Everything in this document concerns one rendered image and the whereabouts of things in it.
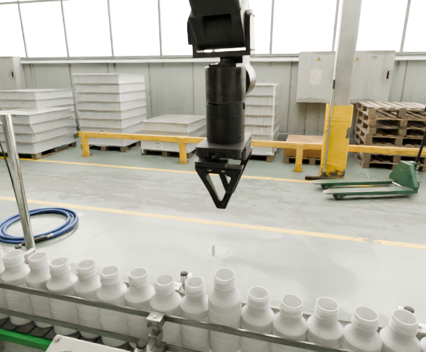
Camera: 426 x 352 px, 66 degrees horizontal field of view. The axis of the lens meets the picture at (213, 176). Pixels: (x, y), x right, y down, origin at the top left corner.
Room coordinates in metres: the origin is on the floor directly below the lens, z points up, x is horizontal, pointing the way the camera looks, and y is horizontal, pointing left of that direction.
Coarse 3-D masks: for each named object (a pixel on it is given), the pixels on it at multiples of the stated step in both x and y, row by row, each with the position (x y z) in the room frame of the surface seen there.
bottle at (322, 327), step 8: (320, 304) 0.47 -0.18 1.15; (328, 304) 0.47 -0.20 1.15; (336, 304) 0.46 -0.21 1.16; (320, 312) 0.45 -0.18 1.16; (328, 312) 0.44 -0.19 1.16; (336, 312) 0.44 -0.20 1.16; (312, 320) 0.46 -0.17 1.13; (320, 320) 0.44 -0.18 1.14; (328, 320) 0.44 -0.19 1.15; (336, 320) 0.44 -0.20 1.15; (312, 328) 0.45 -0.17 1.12; (320, 328) 0.44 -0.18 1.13; (328, 328) 0.44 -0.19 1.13; (336, 328) 0.44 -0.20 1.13; (312, 336) 0.44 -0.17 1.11; (320, 336) 0.43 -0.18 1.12; (328, 336) 0.43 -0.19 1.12; (336, 336) 0.43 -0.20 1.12; (328, 344) 0.43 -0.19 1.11; (336, 344) 0.43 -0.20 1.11
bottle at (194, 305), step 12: (192, 288) 0.50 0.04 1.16; (204, 288) 0.51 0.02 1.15; (192, 300) 0.50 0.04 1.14; (204, 300) 0.50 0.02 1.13; (180, 312) 0.51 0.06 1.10; (192, 312) 0.49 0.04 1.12; (204, 312) 0.49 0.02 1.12; (192, 336) 0.49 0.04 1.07; (204, 336) 0.49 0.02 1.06; (192, 348) 0.49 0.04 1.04; (204, 348) 0.49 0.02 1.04
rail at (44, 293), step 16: (16, 288) 0.57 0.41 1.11; (32, 288) 0.56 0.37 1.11; (96, 304) 0.52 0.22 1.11; (112, 304) 0.52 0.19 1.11; (32, 320) 0.57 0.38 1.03; (48, 320) 0.56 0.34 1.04; (176, 320) 0.48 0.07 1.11; (192, 320) 0.48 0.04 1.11; (112, 336) 0.52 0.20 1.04; (128, 336) 0.51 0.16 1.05; (256, 336) 0.44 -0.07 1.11; (272, 336) 0.44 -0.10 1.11; (416, 336) 0.45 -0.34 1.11
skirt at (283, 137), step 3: (78, 129) 8.68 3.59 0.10; (279, 135) 7.31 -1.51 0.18; (282, 135) 7.30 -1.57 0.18; (285, 135) 7.28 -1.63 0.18; (315, 135) 7.11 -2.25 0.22; (318, 135) 7.10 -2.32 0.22; (321, 135) 7.08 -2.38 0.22; (351, 135) 6.94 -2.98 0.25; (354, 135) 6.93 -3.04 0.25; (279, 138) 7.31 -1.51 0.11; (282, 138) 7.30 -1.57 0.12; (285, 138) 7.28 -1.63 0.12; (351, 138) 6.92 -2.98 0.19; (354, 138) 6.91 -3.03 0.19; (282, 141) 7.30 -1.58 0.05; (285, 141) 7.28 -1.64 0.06; (351, 141) 6.92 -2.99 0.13; (354, 141) 6.90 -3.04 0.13; (348, 144) 6.93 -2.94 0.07; (351, 144) 6.92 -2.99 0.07
